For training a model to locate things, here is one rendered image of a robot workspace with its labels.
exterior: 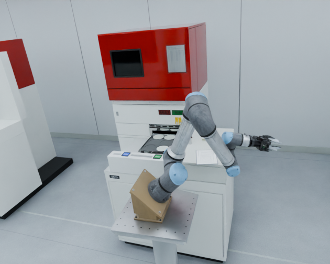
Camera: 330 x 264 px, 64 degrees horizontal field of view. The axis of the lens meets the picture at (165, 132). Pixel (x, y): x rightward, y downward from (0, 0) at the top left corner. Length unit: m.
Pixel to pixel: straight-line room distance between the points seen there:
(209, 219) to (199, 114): 1.03
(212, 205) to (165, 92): 1.02
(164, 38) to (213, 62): 1.61
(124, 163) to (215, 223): 0.81
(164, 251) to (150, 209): 0.40
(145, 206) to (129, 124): 1.24
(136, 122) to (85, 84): 2.18
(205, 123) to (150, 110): 1.26
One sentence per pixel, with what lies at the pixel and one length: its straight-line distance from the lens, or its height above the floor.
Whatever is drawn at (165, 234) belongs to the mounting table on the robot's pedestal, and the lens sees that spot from 1.54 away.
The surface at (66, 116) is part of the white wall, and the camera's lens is 5.09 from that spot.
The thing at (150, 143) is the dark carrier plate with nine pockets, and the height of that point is 0.90.
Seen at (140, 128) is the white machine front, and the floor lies 0.93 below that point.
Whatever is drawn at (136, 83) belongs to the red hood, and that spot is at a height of 1.38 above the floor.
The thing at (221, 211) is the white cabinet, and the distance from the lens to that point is 2.04.
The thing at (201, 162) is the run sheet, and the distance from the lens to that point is 1.84.
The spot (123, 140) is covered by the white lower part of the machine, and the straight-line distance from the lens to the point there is 2.75.
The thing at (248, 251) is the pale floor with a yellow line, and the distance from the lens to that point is 2.58.
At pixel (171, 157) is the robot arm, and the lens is 1.58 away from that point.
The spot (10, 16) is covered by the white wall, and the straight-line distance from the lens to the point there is 5.31.
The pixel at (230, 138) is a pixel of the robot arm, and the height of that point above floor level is 1.23.
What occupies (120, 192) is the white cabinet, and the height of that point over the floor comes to 0.63.
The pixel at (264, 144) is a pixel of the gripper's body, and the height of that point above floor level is 1.17.
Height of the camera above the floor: 1.90
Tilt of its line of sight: 23 degrees down
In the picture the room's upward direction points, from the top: 6 degrees counter-clockwise
